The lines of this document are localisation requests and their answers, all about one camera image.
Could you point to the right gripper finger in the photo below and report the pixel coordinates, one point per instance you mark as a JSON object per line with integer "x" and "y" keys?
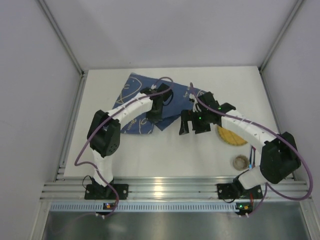
{"x": 200, "y": 126}
{"x": 186, "y": 116}

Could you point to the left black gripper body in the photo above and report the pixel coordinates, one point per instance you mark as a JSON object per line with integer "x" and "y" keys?
{"x": 155, "y": 111}

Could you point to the yellow woven round coaster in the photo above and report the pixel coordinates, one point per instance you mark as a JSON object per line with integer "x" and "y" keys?
{"x": 230, "y": 137}

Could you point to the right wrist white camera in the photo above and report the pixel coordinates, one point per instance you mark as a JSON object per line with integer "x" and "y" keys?
{"x": 196, "y": 107}

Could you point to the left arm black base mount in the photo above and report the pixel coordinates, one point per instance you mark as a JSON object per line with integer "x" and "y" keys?
{"x": 97, "y": 192}

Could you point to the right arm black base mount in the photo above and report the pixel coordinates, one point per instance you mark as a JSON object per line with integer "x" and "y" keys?
{"x": 235, "y": 191}

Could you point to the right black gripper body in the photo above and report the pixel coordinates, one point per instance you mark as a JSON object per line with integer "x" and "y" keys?
{"x": 191, "y": 122}

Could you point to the blue placemat cloth gold pattern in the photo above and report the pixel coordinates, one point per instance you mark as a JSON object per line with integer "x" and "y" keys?
{"x": 140, "y": 126}

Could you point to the blue handled cutlery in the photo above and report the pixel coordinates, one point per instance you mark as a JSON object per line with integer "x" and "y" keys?
{"x": 252, "y": 157}

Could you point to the white perforated cable duct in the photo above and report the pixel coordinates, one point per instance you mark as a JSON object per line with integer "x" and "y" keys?
{"x": 149, "y": 207}

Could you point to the small beige round cup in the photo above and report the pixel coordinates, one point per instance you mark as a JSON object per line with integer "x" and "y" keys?
{"x": 240, "y": 162}

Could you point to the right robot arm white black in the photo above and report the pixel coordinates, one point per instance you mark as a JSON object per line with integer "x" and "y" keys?
{"x": 278, "y": 152}

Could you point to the aluminium rail base frame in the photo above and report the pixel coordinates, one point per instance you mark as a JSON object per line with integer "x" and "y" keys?
{"x": 142, "y": 188}

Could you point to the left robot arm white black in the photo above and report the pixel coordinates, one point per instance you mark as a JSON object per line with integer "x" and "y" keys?
{"x": 105, "y": 131}

